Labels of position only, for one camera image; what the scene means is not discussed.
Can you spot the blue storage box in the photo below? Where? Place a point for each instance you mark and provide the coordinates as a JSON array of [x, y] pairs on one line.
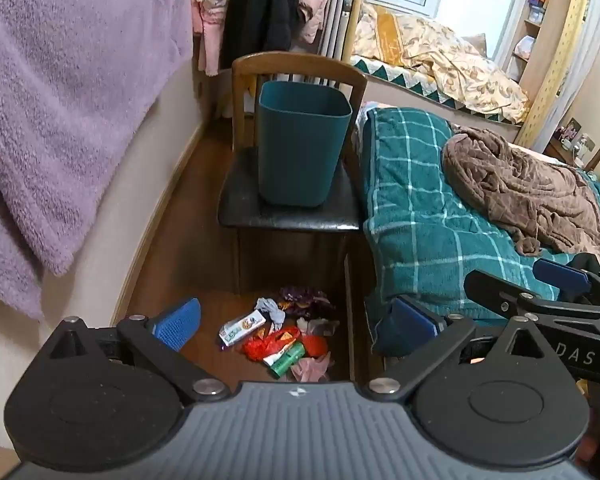
[[536, 9]]

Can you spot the pink puffer jacket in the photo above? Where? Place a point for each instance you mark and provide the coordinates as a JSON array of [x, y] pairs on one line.
[[315, 0]]

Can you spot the pink tissue paper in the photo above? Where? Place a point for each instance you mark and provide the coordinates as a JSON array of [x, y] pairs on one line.
[[310, 369]]

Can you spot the purple fluffy towel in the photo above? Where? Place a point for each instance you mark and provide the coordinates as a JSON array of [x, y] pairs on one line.
[[70, 85]]

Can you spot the yellow floral quilt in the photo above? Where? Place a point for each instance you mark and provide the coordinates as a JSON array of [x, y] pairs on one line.
[[455, 65]]

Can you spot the yellow patterned wooden frame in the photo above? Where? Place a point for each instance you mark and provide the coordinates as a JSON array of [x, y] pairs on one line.
[[560, 75]]

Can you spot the wooden chair with black seat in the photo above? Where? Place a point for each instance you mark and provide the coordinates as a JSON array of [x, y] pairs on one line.
[[290, 220]]

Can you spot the black coat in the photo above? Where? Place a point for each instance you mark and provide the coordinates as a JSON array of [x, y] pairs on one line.
[[265, 10]]

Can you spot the photo frame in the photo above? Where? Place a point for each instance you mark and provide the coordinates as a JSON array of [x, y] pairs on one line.
[[572, 131]]

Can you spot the clear plastic bag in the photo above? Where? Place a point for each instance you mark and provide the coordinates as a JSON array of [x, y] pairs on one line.
[[320, 326]]

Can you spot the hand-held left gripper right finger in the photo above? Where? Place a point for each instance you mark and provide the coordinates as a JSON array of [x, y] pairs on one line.
[[412, 325]]

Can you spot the grey ribbed panel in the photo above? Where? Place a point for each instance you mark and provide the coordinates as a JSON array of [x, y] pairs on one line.
[[337, 20]]

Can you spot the wooden bed frame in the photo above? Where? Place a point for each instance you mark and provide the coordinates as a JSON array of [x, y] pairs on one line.
[[362, 310]]

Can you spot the light pink coat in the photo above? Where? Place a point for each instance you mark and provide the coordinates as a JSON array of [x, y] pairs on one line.
[[212, 35]]

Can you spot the white and yellow coffee sachet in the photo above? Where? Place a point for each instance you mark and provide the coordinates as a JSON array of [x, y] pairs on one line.
[[240, 331]]

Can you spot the wooden shelf unit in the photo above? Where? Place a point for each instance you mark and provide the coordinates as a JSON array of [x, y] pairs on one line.
[[555, 20]]

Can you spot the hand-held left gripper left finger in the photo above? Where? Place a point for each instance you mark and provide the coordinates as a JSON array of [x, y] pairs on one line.
[[177, 322]]

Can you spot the teal plaid blanket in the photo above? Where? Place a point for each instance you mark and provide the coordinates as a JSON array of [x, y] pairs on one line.
[[410, 210]]

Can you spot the red plastic bag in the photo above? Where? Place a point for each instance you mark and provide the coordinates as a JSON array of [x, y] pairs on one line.
[[265, 347]]

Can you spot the green bottle with white label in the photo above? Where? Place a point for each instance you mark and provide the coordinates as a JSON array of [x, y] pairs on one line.
[[287, 362]]

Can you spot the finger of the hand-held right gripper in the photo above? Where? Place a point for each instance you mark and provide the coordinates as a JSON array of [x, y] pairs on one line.
[[560, 276], [495, 287]]

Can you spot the purple chip bag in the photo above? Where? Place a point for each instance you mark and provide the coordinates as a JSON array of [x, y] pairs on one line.
[[302, 297]]

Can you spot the crumpled grey paper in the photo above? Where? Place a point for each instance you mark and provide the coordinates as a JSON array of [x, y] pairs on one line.
[[270, 307]]

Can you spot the brown fleece blanket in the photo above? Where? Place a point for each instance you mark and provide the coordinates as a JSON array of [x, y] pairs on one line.
[[520, 185]]

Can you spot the teal plastic bin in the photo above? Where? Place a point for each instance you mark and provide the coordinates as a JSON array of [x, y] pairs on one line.
[[300, 150]]

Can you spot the white bedspread with green triangles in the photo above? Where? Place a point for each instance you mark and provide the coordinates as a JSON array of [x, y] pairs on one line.
[[400, 77]]

